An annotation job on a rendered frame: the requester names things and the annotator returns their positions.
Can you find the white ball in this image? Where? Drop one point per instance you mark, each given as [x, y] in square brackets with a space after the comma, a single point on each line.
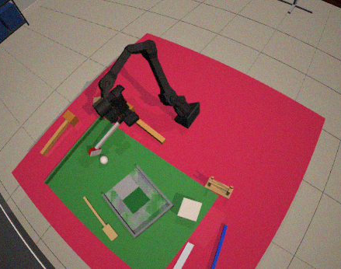
[104, 159]

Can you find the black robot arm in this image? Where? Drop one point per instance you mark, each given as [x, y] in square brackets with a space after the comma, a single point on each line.
[104, 106]

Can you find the grey flat bar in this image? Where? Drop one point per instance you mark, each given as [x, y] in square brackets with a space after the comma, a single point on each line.
[183, 256]

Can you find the beige cube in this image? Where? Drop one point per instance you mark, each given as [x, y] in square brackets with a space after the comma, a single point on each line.
[189, 209]

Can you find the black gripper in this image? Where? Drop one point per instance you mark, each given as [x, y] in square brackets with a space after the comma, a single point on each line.
[129, 117]

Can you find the green mat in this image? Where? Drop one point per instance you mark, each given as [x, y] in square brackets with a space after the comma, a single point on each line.
[83, 175]

